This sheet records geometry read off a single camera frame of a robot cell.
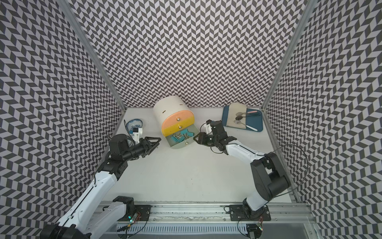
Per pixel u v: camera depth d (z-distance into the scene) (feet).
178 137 3.25
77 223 1.30
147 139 2.27
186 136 3.28
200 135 2.61
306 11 2.23
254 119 3.56
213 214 2.47
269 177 1.48
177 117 2.83
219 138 2.27
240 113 3.74
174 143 3.07
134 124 3.60
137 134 2.32
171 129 2.84
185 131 3.26
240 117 3.68
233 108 3.79
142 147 2.19
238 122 3.57
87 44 2.73
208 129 2.66
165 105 2.97
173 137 3.19
